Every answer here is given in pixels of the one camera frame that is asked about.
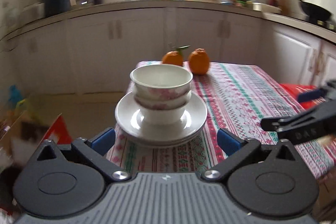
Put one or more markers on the red gift box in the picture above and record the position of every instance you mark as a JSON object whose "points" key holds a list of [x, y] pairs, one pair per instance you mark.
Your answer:
{"points": [[294, 90]]}

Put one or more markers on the white bowl with pink flowers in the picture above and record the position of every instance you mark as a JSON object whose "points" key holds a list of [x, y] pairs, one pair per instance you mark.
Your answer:
{"points": [[157, 77], [162, 117], [160, 106]]}

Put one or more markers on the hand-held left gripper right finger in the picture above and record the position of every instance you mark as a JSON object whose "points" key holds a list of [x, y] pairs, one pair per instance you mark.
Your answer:
{"points": [[227, 144]]}

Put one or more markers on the blue plastic object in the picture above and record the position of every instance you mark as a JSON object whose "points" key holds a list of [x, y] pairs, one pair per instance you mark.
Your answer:
{"points": [[15, 94]]}

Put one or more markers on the black wok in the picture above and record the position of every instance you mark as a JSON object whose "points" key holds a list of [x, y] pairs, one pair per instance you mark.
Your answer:
{"points": [[315, 12]]}

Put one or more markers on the white plate with fruit print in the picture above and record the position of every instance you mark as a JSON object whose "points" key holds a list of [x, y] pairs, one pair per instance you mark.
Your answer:
{"points": [[160, 145], [160, 141], [194, 113]]}

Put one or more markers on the brown cardboard box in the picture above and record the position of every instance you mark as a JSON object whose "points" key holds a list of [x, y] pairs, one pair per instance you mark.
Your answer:
{"points": [[23, 129]]}

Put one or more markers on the white plastic tray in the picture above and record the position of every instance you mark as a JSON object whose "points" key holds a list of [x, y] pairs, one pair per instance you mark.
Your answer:
{"points": [[265, 8]]}

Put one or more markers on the patterned tablecloth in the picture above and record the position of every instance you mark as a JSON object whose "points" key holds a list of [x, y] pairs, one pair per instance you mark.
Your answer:
{"points": [[236, 98]]}

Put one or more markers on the gas stove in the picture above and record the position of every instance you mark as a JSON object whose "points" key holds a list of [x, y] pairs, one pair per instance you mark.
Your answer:
{"points": [[325, 24]]}

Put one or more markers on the black lined trash bin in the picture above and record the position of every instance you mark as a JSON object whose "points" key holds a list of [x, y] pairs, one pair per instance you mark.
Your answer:
{"points": [[10, 182]]}

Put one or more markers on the orange with green leaf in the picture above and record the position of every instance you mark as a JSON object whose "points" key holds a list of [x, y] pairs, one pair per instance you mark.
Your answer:
{"points": [[172, 58]]}

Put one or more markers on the small dark pot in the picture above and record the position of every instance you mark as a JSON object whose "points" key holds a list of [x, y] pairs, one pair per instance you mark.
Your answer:
{"points": [[97, 1]]}

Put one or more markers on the white kitchen cabinets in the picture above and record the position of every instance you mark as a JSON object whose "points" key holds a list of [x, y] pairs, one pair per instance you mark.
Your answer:
{"points": [[92, 56]]}

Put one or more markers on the kitchen countertop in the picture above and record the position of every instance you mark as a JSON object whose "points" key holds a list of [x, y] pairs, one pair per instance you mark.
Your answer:
{"points": [[183, 3]]}

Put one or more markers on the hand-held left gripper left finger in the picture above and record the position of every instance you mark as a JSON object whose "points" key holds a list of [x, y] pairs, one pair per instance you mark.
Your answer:
{"points": [[103, 142]]}

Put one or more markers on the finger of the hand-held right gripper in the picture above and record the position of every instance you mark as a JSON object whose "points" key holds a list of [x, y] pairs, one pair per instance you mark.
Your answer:
{"points": [[288, 121], [312, 95]]}

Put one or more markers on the bumpy orange without leaf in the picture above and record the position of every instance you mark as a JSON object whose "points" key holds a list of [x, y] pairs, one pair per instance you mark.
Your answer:
{"points": [[199, 62]]}

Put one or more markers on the red cardboard box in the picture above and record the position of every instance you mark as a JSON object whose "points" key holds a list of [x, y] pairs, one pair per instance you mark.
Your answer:
{"points": [[60, 129]]}

